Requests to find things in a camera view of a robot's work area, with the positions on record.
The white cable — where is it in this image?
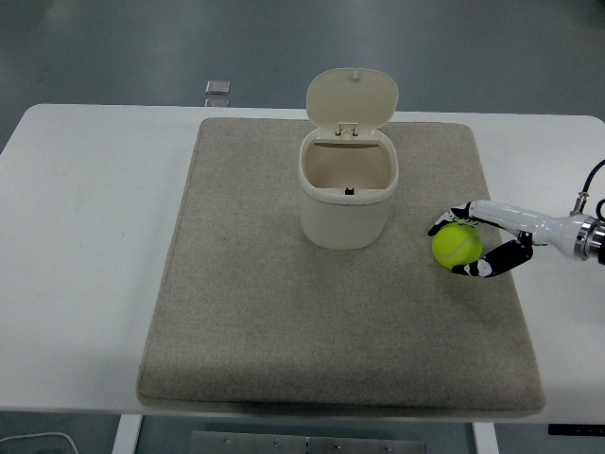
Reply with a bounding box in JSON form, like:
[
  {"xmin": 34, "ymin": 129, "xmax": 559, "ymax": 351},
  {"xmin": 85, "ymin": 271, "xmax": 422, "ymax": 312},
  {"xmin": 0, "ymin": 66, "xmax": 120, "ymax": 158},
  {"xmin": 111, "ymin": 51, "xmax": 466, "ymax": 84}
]
[{"xmin": 0, "ymin": 430, "xmax": 79, "ymax": 454}]

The grey metal plate with screws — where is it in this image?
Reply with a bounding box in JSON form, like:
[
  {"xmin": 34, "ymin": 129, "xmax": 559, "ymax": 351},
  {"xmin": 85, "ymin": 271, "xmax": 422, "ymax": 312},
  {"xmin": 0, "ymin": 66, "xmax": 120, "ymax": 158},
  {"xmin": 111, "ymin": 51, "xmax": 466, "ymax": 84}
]
[{"xmin": 190, "ymin": 429, "xmax": 426, "ymax": 454}]

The black table control panel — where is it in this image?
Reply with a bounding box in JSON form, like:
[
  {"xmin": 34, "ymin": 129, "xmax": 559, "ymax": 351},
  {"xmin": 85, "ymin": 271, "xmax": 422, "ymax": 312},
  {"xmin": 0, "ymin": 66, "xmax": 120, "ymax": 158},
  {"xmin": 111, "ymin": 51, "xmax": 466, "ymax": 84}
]
[{"xmin": 547, "ymin": 424, "xmax": 605, "ymax": 437}]

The beige felt mat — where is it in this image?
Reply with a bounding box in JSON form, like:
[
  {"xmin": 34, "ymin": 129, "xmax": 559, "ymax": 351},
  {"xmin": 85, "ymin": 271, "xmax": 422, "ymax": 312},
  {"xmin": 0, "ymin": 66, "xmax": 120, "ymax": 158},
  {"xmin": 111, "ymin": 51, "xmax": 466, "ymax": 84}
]
[{"xmin": 135, "ymin": 116, "xmax": 546, "ymax": 417}]

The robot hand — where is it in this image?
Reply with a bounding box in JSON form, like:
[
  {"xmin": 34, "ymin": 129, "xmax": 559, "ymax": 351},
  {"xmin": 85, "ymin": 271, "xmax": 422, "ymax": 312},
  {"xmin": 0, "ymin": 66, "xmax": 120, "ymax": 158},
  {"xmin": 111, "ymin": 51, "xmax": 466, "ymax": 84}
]
[{"xmin": 427, "ymin": 200, "xmax": 579, "ymax": 280}]

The white table leg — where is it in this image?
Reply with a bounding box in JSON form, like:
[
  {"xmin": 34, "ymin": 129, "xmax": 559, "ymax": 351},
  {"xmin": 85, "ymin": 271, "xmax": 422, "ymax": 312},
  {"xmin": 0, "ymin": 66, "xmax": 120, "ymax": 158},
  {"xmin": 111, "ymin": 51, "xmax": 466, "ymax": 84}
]
[
  {"xmin": 472, "ymin": 422, "xmax": 497, "ymax": 454},
  {"xmin": 112, "ymin": 414, "xmax": 143, "ymax": 454}
]

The cream lidded bin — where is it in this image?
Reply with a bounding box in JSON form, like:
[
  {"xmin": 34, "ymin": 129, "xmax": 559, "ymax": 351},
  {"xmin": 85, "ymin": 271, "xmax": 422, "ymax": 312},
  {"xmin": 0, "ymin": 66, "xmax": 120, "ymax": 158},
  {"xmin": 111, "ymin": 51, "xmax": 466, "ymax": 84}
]
[{"xmin": 297, "ymin": 67, "xmax": 401, "ymax": 251}]

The yellow tennis ball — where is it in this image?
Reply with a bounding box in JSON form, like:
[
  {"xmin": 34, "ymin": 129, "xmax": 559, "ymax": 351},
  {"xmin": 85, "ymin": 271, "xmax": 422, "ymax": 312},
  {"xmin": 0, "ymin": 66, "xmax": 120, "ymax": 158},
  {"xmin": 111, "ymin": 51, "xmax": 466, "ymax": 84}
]
[{"xmin": 431, "ymin": 223, "xmax": 484, "ymax": 271}]

